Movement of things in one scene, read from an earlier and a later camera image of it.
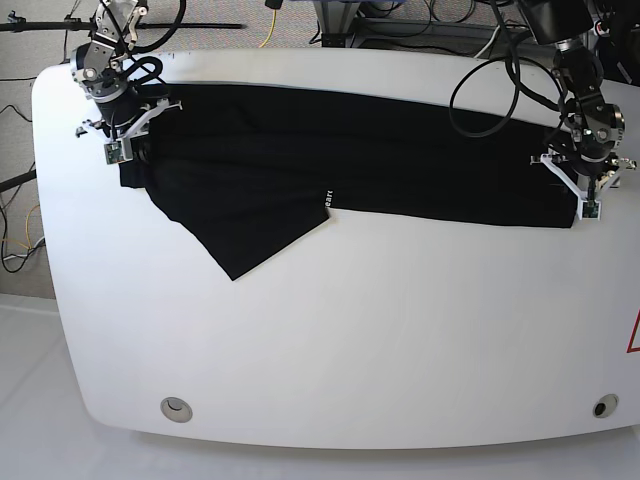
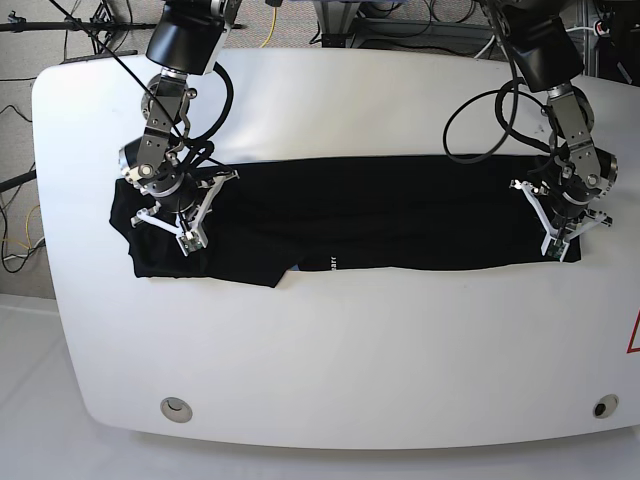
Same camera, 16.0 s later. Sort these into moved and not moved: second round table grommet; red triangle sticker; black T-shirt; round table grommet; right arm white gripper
Moved: black T-shirt; right arm white gripper
Not moved: round table grommet; red triangle sticker; second round table grommet
